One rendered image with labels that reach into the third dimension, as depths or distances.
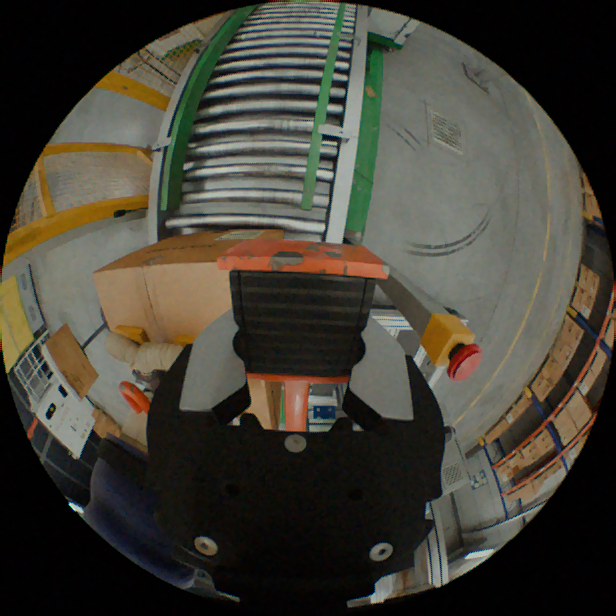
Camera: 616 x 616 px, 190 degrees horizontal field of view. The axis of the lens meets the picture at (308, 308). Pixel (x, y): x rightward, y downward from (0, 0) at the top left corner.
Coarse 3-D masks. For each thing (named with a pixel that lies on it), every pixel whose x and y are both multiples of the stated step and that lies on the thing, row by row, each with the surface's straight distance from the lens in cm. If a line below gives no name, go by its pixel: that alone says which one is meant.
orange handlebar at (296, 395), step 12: (120, 384) 36; (132, 384) 34; (288, 384) 16; (300, 384) 16; (132, 396) 34; (144, 396) 34; (288, 396) 17; (300, 396) 17; (132, 408) 40; (144, 408) 35; (288, 408) 19; (300, 408) 19; (288, 420) 21; (300, 420) 21
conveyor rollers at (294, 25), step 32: (256, 32) 119; (288, 32) 114; (320, 32) 113; (224, 64) 101; (256, 64) 96; (288, 64) 94; (320, 64) 92; (224, 96) 88; (192, 128) 85; (224, 128) 77; (256, 128) 74; (288, 128) 72; (192, 192) 76; (224, 192) 70; (256, 192) 66; (288, 192) 65; (192, 224) 75; (224, 224) 70; (256, 224) 66; (288, 224) 64; (320, 224) 65
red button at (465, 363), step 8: (464, 344) 36; (472, 344) 33; (456, 352) 33; (464, 352) 32; (472, 352) 33; (480, 352) 35; (456, 360) 32; (464, 360) 32; (472, 360) 34; (480, 360) 36; (448, 368) 33; (456, 368) 32; (464, 368) 34; (472, 368) 36; (456, 376) 34; (464, 376) 36
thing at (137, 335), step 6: (120, 330) 48; (126, 330) 46; (132, 330) 45; (138, 330) 44; (126, 336) 47; (132, 336) 45; (138, 336) 43; (144, 336) 44; (138, 342) 45; (132, 372) 50; (138, 378) 50
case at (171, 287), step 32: (128, 256) 54; (160, 256) 40; (192, 256) 33; (96, 288) 53; (128, 288) 41; (160, 288) 35; (192, 288) 31; (224, 288) 28; (128, 320) 46; (160, 320) 38; (192, 320) 34; (256, 384) 39
